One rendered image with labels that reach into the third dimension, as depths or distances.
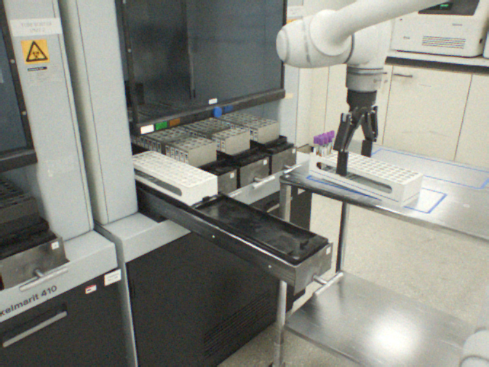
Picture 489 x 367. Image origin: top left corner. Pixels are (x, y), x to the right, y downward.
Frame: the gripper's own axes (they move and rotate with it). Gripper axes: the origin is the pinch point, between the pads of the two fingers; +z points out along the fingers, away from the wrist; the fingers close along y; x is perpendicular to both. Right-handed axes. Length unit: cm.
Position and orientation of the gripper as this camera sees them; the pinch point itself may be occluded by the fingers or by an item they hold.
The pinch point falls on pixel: (354, 162)
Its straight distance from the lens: 127.8
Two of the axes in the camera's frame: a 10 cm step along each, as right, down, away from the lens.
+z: 0.0, 9.1, 4.1
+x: -6.8, -3.0, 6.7
